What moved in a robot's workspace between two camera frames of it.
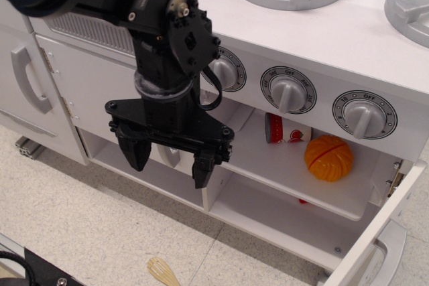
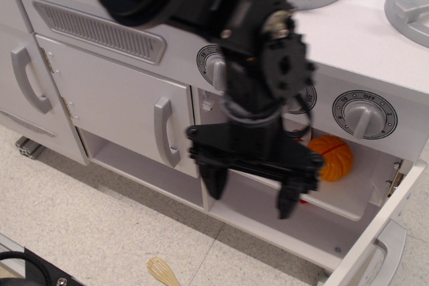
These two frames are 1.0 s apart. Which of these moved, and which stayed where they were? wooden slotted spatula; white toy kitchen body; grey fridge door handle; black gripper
Moved: black gripper
Stayed: grey fridge door handle; white toy kitchen body; wooden slotted spatula
